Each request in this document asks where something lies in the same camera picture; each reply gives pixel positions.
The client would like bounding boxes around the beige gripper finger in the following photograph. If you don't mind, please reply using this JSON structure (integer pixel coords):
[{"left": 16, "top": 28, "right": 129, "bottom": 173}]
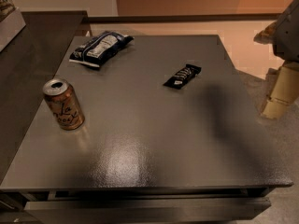
[{"left": 261, "top": 61, "right": 299, "bottom": 119}]

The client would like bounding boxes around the black rxbar chocolate bar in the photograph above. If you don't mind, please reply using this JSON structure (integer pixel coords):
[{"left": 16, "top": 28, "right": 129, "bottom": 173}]
[{"left": 164, "top": 64, "right": 202, "bottom": 90}]

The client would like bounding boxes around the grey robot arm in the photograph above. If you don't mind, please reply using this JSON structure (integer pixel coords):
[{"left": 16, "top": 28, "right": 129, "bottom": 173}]
[{"left": 253, "top": 0, "right": 299, "bottom": 119}]

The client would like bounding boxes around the grey drawer front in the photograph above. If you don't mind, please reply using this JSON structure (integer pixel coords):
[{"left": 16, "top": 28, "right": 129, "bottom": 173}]
[{"left": 25, "top": 198, "right": 271, "bottom": 224}]

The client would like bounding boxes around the dark blue chip bag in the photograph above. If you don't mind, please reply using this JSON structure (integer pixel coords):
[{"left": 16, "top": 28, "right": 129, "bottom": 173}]
[{"left": 69, "top": 31, "right": 134, "bottom": 68}]

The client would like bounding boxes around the orange LaCroix soda can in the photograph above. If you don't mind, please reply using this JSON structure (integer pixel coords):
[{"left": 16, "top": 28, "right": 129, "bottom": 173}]
[{"left": 43, "top": 78, "right": 85, "bottom": 131}]

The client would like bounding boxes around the grey box at left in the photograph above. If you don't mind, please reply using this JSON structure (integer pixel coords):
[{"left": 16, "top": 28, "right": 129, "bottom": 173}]
[{"left": 0, "top": 0, "right": 26, "bottom": 52}]

